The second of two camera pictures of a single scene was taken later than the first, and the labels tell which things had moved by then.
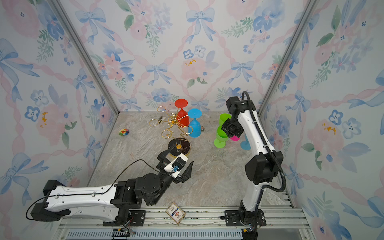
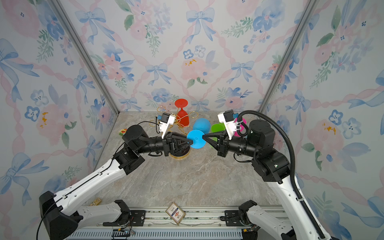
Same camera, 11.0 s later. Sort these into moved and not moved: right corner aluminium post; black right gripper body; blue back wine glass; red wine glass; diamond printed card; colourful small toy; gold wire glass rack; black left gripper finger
Moved: blue back wine glass; black right gripper body; black left gripper finger
Not moved: colourful small toy; red wine glass; gold wire glass rack; right corner aluminium post; diamond printed card
